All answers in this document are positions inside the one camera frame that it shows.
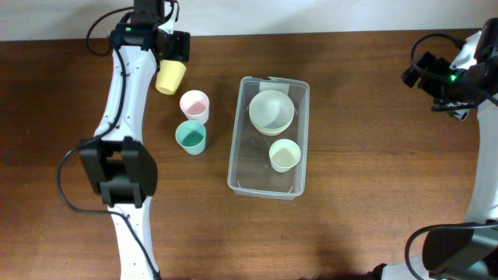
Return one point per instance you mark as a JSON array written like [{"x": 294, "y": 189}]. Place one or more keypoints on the teal plastic bowl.
[{"x": 266, "y": 120}]

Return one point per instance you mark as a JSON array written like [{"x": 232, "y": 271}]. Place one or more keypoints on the yellow plastic cup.
[{"x": 169, "y": 77}]

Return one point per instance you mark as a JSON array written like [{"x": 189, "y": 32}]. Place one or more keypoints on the white plastic bowl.
[{"x": 271, "y": 102}]

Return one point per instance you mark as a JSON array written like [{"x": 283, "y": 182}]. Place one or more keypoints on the white label on container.
[{"x": 281, "y": 87}]

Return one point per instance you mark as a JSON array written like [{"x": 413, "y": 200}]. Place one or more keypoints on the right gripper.
[{"x": 436, "y": 68}]

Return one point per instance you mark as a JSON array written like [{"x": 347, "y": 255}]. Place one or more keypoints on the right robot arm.
[{"x": 466, "y": 250}]

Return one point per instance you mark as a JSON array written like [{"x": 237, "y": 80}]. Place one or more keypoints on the pink plastic cup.
[{"x": 195, "y": 105}]

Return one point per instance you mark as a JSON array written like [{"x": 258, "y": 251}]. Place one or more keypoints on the teal plastic cup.
[{"x": 191, "y": 136}]

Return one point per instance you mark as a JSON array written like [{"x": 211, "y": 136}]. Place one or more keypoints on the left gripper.
[{"x": 184, "y": 51}]

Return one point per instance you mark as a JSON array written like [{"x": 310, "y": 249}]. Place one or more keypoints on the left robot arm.
[{"x": 119, "y": 168}]

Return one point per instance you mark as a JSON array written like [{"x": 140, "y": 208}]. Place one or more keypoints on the white plastic cup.
[{"x": 284, "y": 154}]

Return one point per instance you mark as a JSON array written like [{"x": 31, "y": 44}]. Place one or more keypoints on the clear plastic storage container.
[{"x": 250, "y": 171}]

